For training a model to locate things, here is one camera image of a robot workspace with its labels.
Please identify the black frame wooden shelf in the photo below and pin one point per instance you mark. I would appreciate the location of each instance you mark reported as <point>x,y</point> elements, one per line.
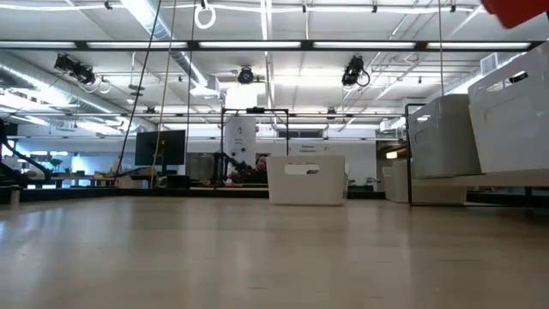
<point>493,178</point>

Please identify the black beam with light strips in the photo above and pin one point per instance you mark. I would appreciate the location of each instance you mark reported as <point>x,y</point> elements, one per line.
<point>193,45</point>

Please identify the large silver ventilation duct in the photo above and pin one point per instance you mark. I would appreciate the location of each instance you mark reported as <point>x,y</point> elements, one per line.
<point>43,86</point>

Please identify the white air vent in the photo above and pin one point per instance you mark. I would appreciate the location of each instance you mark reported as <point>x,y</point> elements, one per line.
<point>489,63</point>

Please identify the black monitor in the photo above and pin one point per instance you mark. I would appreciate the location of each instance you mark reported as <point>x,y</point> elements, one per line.
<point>161,148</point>

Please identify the black table edge frame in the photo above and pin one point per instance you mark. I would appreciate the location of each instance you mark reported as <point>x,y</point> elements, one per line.
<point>128,194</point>

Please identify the person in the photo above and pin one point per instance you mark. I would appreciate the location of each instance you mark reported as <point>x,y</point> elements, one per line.
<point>259,165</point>

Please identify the white column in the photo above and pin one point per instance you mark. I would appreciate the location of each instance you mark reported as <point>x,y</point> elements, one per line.
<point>239,137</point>

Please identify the red slotted plastic basket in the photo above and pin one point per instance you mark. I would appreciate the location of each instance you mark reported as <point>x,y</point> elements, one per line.
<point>514,10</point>

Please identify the black station frame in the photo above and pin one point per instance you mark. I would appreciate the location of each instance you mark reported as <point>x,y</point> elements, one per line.
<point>255,110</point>

